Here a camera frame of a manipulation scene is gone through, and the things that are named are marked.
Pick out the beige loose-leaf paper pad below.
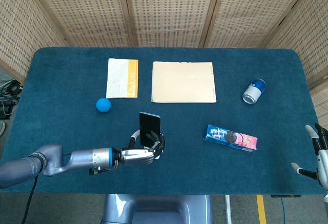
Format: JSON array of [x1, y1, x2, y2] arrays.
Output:
[[151, 61, 217, 104]]

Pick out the black smartphone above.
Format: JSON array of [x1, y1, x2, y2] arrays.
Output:
[[139, 111, 161, 148]]

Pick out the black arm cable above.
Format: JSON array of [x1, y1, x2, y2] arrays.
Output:
[[20, 174, 39, 224]]

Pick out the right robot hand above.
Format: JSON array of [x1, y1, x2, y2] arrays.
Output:
[[291, 123, 328, 191]]

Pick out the blue ball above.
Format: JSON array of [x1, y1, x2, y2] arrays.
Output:
[[96, 97, 112, 113]]

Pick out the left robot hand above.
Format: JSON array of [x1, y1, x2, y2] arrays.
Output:
[[119, 129, 167, 167]]

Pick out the white table leg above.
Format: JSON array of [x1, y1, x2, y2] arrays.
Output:
[[224, 195, 233, 224]]

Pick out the blue floor cable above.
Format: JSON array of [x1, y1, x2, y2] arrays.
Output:
[[280, 197, 291, 224]]

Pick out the silver robot torso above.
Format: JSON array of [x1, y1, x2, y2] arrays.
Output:
[[101, 194, 213, 224]]

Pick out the white and orange notebook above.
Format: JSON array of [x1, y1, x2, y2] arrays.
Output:
[[106, 58, 139, 99]]

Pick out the black cables and adapters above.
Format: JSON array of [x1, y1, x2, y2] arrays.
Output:
[[0, 78, 23, 119]]

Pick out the blue Oreo cookie box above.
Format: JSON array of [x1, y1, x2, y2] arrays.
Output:
[[203, 124, 258, 153]]

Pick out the blue table cloth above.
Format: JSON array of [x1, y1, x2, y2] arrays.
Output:
[[1, 47, 325, 196]]

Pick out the blue and silver drink can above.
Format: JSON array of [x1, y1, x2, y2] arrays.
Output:
[[242, 78, 267, 105]]

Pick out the woven folding screen panel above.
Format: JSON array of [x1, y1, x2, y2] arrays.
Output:
[[266, 0, 328, 130], [25, 0, 140, 48], [122, 0, 223, 48], [0, 0, 65, 84], [199, 0, 312, 48]]

